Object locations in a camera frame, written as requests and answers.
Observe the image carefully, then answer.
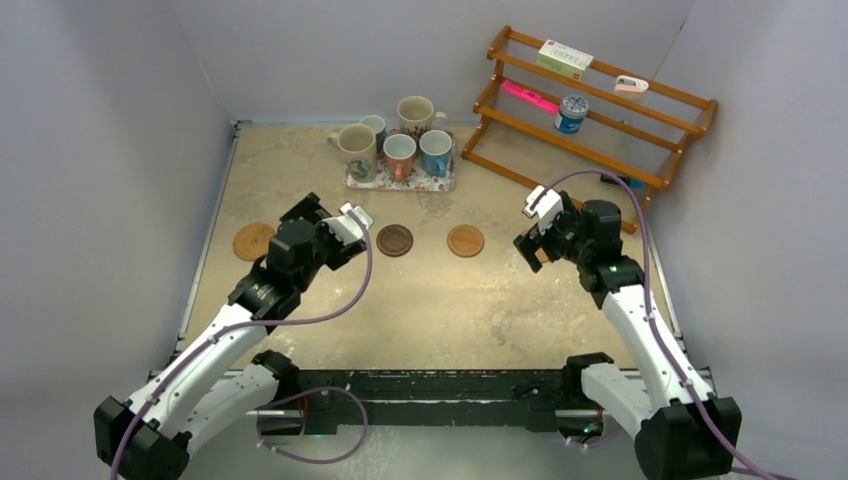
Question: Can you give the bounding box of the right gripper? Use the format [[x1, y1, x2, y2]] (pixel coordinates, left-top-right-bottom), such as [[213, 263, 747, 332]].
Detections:
[[514, 203, 592, 274]]

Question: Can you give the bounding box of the woven rattan coaster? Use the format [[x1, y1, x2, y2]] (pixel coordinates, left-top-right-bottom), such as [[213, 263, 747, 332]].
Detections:
[[232, 222, 276, 262], [521, 229, 550, 264]]

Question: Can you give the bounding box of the orange coaster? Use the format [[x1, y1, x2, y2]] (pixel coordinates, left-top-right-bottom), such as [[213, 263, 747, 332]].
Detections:
[[447, 224, 485, 258]]

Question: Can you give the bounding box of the dark wooden coaster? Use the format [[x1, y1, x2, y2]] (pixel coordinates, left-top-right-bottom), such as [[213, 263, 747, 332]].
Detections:
[[376, 224, 414, 257]]

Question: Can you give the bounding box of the beige mug with pattern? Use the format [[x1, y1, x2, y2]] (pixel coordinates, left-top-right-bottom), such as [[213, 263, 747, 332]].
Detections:
[[327, 123, 378, 182]]

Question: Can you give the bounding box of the tall beige mug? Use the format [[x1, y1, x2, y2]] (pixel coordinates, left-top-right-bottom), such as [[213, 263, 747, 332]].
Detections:
[[397, 96, 450, 140]]

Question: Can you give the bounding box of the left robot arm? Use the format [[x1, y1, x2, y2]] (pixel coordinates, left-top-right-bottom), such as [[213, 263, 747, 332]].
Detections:
[[94, 193, 374, 479]]

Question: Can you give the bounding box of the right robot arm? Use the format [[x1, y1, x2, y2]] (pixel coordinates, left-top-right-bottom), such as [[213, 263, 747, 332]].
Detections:
[[513, 185, 741, 479]]

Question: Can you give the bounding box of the wooden rack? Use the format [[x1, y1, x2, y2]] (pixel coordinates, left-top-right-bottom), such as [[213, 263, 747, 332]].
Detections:
[[460, 25, 719, 234]]

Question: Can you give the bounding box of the floral tray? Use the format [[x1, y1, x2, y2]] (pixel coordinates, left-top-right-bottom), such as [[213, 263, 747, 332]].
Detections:
[[343, 129, 457, 193]]

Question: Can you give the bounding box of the black blue marker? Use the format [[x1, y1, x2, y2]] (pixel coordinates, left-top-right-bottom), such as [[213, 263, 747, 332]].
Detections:
[[600, 175, 645, 190]]

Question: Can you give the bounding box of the pink mug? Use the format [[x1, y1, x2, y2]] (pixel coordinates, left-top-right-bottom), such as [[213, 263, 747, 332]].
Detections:
[[383, 133, 417, 182]]

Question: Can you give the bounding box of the small grey mug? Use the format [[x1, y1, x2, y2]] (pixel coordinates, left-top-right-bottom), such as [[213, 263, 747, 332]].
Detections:
[[360, 115, 387, 154]]

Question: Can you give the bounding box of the blue mug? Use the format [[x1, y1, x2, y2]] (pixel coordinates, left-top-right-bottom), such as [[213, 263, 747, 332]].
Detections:
[[419, 130, 453, 177]]

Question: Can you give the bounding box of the blue white jar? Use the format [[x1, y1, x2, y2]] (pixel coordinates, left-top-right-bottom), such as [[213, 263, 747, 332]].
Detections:
[[554, 95, 589, 134]]

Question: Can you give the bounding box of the pink highlighter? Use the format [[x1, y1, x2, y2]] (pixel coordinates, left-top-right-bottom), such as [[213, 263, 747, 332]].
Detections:
[[501, 79, 559, 114]]

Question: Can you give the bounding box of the pink white tape dispenser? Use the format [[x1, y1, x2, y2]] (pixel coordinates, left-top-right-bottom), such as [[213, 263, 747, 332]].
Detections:
[[613, 75, 650, 101]]

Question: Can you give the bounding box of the white green box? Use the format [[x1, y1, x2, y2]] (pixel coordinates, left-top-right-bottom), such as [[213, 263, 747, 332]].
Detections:
[[535, 39, 594, 81]]

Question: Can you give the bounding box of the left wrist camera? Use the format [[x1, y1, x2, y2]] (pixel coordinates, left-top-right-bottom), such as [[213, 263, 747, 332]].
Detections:
[[325, 202, 374, 245]]

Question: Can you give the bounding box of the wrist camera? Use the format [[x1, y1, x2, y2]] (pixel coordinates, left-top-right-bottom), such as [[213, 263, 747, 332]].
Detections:
[[522, 185, 563, 234], [325, 202, 374, 245]]

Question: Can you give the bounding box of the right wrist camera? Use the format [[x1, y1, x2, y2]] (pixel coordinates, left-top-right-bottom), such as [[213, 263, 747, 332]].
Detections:
[[522, 185, 563, 234]]

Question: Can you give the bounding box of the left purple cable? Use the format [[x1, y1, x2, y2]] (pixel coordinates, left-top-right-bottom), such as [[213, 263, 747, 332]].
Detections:
[[109, 208, 375, 480]]

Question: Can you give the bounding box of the purple cable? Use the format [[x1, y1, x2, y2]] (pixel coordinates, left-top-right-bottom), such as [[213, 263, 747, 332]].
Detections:
[[529, 168, 796, 480], [109, 208, 375, 480]]

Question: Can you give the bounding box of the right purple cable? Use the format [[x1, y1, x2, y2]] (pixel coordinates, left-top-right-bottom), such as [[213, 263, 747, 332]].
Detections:
[[529, 168, 796, 480]]

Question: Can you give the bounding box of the black aluminium base frame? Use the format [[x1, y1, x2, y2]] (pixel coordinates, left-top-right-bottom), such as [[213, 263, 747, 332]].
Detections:
[[119, 367, 737, 480]]

